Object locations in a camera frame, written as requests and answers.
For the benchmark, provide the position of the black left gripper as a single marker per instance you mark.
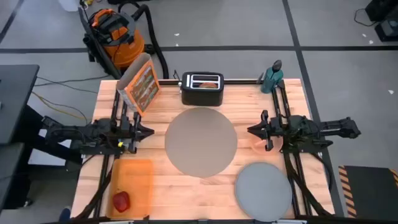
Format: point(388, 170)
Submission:
point(129, 133)

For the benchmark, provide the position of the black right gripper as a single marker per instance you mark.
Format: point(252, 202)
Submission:
point(272, 132)

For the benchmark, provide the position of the pale pink bowl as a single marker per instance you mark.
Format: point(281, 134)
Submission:
point(257, 147)

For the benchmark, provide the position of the orange cereal box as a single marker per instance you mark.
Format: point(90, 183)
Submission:
point(144, 90)

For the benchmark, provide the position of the teal plastic cup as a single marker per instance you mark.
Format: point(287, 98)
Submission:
point(270, 82)

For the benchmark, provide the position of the grey plate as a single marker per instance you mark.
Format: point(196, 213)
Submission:
point(263, 191)

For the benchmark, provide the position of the bread roll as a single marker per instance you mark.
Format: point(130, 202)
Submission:
point(208, 85)

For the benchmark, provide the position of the black plastic spoon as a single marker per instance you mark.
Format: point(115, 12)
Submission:
point(277, 66)

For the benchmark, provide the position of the red apple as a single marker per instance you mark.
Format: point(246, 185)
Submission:
point(121, 201)

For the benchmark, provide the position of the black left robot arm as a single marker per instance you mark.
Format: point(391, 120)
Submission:
point(77, 133)

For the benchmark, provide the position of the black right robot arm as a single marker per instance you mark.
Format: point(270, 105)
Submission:
point(317, 132)

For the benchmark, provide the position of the translucent orange tray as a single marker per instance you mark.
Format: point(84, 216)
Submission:
point(133, 180)

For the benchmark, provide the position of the dark grey plastic utensil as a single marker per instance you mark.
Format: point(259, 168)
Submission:
point(260, 79)

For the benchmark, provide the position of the round grey placemat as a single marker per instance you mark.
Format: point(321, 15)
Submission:
point(201, 142)

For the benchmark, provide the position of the black toaster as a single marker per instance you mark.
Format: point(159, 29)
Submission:
point(202, 98)

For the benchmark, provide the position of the orange shop vacuum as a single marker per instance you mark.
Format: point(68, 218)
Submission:
point(124, 46)

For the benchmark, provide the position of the person's foot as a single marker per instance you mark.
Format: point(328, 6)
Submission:
point(64, 214)

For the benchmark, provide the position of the black hazard-striped floor mat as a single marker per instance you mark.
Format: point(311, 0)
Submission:
point(370, 193)

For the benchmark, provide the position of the black desk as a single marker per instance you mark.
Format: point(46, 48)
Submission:
point(15, 99)
point(11, 177)

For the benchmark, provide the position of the black equipment box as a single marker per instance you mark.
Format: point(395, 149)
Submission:
point(382, 9)
point(387, 32)

